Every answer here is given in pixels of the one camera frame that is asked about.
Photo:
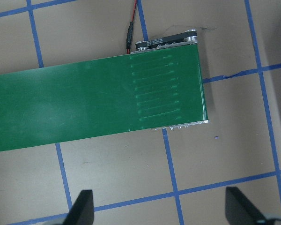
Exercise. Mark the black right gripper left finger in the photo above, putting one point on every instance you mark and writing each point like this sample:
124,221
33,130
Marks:
82,211

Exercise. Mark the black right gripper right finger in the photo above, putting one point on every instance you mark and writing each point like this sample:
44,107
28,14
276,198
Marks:
239,210

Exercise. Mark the green conveyor belt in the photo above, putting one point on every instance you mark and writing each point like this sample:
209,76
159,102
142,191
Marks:
154,89

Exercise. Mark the black timing belt drive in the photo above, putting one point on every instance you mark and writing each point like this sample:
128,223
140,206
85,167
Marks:
189,36

